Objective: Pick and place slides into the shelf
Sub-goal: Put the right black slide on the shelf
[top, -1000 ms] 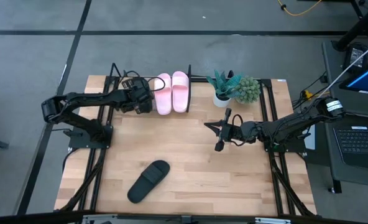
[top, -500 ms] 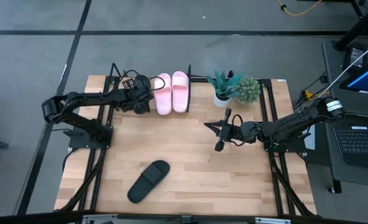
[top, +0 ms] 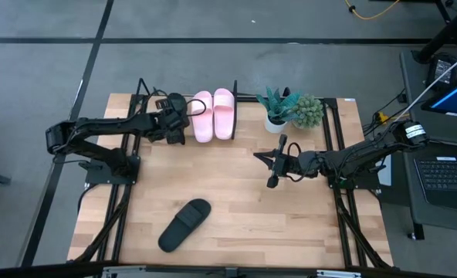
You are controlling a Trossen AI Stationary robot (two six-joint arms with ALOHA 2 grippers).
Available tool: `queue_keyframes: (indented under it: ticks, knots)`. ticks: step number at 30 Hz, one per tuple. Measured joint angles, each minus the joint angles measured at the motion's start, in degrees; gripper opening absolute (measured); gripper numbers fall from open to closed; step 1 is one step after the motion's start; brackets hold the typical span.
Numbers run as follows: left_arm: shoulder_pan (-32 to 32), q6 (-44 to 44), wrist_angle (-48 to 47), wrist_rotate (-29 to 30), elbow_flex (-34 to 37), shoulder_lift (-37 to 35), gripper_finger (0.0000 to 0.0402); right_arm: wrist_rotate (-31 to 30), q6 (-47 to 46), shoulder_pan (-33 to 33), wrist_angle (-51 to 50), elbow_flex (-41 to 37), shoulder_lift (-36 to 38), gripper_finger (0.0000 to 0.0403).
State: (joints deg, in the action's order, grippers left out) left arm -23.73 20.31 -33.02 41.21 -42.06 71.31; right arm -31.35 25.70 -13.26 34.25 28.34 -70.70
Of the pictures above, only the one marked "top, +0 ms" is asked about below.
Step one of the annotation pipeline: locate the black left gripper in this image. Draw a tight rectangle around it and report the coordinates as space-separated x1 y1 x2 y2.
146 98 187 146

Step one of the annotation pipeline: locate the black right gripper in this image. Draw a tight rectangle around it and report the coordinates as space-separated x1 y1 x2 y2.
253 134 310 189

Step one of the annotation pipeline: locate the black rubber slide sandal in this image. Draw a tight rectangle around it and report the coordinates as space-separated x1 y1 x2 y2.
157 198 212 254
167 92 191 132

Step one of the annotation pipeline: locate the pink rubber slide sandal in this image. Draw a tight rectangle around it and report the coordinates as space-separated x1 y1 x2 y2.
191 90 215 144
212 87 236 141

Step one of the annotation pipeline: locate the teal succulent in white pot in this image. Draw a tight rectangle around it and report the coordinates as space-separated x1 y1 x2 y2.
256 86 303 134

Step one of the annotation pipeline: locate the round green artificial plant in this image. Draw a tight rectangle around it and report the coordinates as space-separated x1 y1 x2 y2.
289 93 325 131

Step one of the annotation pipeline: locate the black crossbar with silver brackets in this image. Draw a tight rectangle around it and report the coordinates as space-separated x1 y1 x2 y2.
0 260 457 278

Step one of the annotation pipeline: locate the thin white rod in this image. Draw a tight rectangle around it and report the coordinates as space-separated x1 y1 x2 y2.
386 48 457 131

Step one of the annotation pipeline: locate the black laptop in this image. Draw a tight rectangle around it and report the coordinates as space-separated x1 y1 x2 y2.
413 155 457 212

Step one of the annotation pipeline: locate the black power adapter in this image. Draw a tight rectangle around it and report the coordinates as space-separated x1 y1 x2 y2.
425 53 457 92

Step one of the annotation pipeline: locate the black desk leg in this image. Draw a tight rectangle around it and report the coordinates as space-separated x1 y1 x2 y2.
411 0 457 65

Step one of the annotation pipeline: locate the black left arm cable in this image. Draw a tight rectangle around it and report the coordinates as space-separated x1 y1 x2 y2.
188 98 208 117

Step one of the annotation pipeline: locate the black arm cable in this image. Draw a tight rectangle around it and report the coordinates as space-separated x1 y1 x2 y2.
188 98 208 117
285 141 303 157

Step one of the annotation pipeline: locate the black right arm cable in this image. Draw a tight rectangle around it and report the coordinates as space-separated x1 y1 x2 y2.
285 141 303 157

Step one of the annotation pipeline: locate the wooden shelf with black frame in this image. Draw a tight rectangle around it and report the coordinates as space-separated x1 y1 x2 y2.
131 78 239 141

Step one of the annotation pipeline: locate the black aluminium rail frame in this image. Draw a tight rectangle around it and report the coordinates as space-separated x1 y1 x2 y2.
320 97 394 270
72 94 147 266

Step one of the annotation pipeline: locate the yellow floor cable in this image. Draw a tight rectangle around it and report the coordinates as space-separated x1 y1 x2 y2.
344 0 401 21

